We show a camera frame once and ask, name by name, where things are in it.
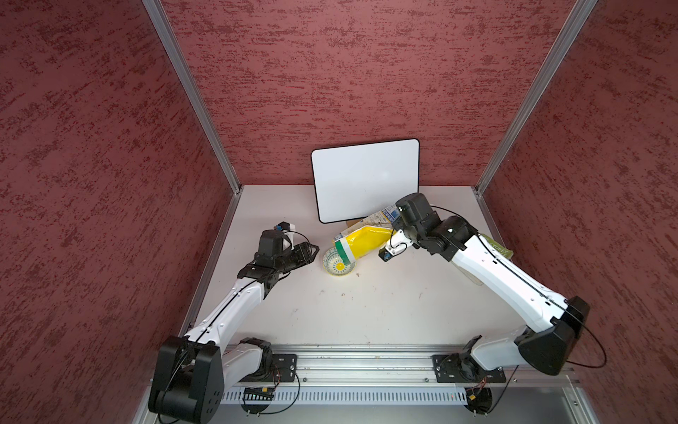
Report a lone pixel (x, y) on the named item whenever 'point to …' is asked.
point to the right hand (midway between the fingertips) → (403, 216)
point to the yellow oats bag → (365, 238)
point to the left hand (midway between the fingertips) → (313, 255)
